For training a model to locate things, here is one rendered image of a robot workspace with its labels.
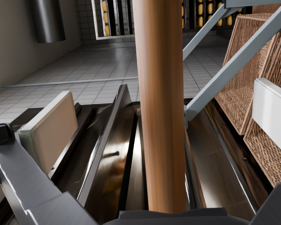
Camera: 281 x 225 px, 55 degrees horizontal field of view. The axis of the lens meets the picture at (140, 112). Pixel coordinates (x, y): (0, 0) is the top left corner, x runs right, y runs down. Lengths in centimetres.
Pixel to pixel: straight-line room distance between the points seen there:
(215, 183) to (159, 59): 86
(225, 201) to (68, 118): 78
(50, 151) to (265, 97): 13
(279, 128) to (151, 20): 9
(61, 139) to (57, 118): 1
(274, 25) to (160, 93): 43
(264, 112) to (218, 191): 79
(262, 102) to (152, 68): 7
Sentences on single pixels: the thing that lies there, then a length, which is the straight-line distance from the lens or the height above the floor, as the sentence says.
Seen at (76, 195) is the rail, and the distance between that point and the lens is 76.
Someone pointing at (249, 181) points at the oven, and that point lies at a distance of 102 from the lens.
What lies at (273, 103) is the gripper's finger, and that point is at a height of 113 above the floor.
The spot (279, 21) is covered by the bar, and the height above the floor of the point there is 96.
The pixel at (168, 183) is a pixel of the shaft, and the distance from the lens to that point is 20.
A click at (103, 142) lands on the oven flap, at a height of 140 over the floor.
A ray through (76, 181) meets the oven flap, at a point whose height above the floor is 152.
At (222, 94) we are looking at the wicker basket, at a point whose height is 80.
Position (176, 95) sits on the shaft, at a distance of 18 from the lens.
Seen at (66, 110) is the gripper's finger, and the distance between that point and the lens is 19.
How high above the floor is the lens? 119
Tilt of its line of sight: 4 degrees up
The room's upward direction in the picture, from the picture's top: 93 degrees counter-clockwise
